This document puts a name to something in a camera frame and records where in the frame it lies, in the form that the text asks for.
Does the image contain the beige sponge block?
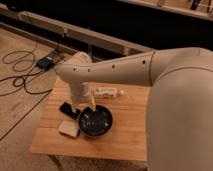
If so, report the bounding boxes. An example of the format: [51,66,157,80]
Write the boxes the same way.
[58,121,79,137]

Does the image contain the long wooden rail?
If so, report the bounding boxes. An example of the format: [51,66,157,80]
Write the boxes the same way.
[0,3,152,55]

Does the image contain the black floor cable left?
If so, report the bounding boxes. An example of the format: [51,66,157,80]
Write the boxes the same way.
[0,39,54,141]

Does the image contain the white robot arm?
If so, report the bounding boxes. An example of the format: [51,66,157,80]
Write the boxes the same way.
[56,47,213,171]

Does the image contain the blue power box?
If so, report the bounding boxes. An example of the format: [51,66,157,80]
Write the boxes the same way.
[36,57,54,71]

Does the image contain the black bowl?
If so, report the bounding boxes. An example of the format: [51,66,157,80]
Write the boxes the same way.
[78,105,113,137]

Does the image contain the black rectangular phone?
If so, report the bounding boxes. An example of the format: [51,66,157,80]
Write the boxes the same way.
[59,102,81,119]

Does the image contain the white plastic bottle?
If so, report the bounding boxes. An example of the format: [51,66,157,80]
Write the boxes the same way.
[94,87,124,98]

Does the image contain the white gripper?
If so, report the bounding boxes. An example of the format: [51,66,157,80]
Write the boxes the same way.
[70,83,96,111]

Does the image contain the wooden table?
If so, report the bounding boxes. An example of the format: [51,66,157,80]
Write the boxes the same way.
[30,79,149,161]

